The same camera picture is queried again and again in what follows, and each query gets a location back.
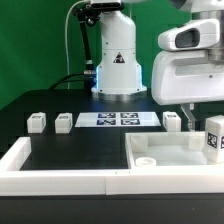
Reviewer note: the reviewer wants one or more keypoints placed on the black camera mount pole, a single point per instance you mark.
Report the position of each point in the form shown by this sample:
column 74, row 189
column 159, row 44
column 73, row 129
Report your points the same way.
column 88, row 15

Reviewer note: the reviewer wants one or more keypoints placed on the white square table top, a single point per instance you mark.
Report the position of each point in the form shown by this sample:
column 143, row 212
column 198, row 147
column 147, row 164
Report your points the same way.
column 148, row 149

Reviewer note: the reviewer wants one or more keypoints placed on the white U-shaped obstacle fence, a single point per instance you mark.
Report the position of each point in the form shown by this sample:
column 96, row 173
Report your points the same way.
column 150, row 180

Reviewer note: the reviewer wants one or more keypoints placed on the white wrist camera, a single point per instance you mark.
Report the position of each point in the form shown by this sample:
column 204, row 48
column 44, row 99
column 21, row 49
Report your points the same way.
column 193, row 35

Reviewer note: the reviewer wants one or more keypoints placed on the white sheet with markers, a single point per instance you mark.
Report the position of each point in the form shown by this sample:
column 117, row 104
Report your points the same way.
column 117, row 119

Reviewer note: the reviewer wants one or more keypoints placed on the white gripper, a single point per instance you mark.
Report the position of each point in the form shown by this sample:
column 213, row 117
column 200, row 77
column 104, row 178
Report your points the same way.
column 186, row 77

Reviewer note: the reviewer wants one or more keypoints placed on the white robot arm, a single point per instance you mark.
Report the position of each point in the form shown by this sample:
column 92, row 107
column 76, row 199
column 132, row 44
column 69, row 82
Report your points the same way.
column 119, row 74

